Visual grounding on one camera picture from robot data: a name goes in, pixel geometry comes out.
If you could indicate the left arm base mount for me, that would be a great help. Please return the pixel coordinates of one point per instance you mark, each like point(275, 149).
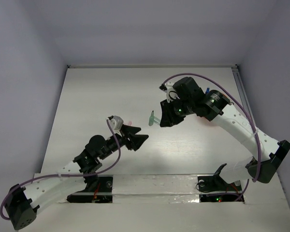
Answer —
point(99, 191)

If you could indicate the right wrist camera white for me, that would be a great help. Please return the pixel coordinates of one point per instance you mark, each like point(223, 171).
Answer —
point(171, 94)

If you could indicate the silver taped front panel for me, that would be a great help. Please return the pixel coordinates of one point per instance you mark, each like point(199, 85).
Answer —
point(150, 189)

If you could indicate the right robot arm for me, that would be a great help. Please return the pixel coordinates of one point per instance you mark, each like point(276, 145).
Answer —
point(218, 110)

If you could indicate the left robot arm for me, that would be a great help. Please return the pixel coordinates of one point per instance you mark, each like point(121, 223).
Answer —
point(25, 201)

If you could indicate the orange round organizer container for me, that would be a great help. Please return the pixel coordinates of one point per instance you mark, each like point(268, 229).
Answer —
point(204, 121)

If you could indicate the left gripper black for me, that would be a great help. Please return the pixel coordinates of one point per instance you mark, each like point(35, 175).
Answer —
point(135, 140)

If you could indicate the green highlighter pen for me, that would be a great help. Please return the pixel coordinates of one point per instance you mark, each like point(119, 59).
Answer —
point(153, 119)

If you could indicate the aluminium rail right edge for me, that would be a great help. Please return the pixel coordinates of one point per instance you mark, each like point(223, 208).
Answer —
point(250, 116)

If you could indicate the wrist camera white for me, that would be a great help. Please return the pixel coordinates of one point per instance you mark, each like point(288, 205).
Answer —
point(115, 123)
point(171, 94)

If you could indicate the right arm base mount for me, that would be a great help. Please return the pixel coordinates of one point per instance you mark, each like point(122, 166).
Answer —
point(213, 189)

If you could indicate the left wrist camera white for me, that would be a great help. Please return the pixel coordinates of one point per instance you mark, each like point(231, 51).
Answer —
point(115, 123)

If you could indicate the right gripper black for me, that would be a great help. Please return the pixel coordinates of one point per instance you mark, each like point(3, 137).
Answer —
point(168, 118)

